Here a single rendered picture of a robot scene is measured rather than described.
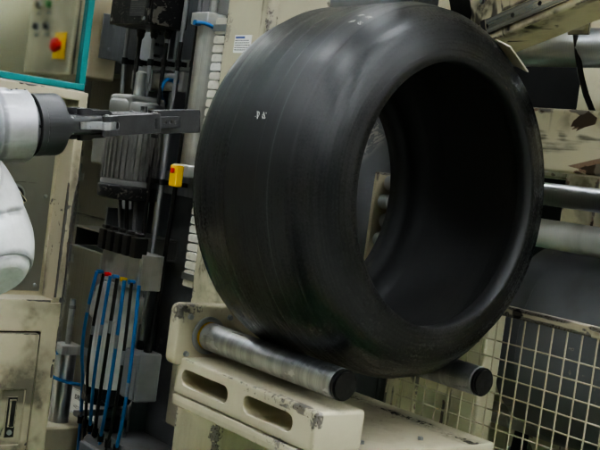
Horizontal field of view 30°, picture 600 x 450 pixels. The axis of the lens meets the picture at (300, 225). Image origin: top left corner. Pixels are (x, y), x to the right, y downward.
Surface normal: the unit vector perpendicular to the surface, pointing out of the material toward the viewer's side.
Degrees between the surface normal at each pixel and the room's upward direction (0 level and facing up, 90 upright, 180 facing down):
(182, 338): 90
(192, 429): 90
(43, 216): 90
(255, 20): 90
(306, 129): 79
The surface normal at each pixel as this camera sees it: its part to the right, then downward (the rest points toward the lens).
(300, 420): -0.78, -0.07
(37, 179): 0.61, 0.12
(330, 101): 0.00, -0.28
